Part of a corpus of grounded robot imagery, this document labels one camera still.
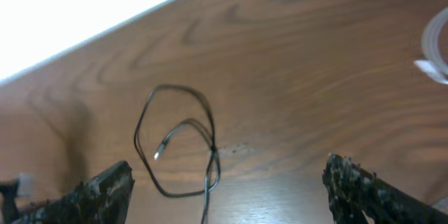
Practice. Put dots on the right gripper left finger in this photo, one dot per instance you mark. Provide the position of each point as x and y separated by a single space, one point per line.
105 198

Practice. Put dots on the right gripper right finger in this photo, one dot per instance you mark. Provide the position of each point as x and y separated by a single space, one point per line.
356 195

